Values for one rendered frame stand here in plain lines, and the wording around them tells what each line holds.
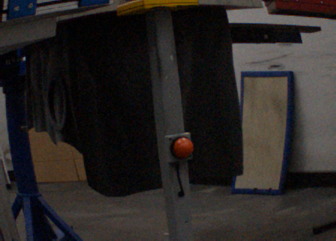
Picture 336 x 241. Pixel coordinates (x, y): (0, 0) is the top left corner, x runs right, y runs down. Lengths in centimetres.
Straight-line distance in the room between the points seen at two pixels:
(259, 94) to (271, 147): 36
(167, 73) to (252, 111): 350
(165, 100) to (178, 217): 24
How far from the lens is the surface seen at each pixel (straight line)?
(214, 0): 202
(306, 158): 484
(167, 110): 172
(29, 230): 313
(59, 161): 673
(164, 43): 172
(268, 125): 504
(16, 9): 137
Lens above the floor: 80
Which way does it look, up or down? 3 degrees down
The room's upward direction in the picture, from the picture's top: 6 degrees counter-clockwise
